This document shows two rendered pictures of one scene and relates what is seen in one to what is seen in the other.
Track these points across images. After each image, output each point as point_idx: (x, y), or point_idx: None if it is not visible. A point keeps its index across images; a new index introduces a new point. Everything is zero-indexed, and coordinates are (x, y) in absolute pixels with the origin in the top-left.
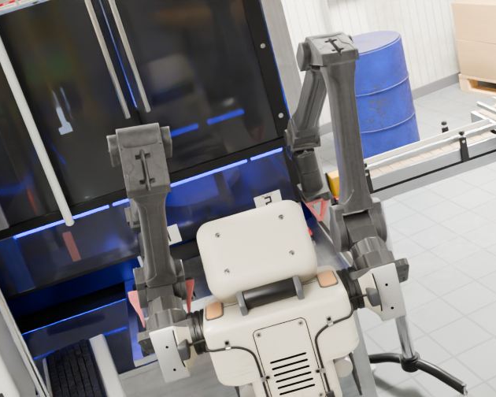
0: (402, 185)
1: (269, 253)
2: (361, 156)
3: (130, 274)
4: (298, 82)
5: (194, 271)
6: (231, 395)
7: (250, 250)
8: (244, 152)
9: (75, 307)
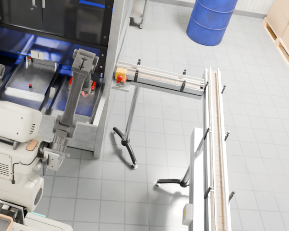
0: (150, 85)
1: (9, 128)
2: (74, 107)
3: (20, 57)
4: (118, 29)
5: (43, 73)
6: (43, 119)
7: (3, 123)
8: (82, 42)
9: None
